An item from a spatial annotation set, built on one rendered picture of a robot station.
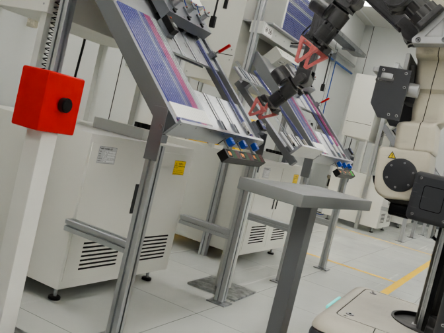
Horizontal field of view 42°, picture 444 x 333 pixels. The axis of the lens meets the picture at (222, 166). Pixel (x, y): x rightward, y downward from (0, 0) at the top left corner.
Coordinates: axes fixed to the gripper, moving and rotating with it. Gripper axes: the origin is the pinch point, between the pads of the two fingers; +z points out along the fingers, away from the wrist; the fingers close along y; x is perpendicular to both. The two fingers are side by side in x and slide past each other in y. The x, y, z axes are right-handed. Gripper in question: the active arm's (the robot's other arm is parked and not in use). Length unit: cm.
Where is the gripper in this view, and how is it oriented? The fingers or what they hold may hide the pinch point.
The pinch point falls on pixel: (255, 115)
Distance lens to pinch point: 237.2
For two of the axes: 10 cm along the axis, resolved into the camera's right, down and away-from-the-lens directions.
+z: -7.5, 5.5, 3.6
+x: 4.7, 8.3, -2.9
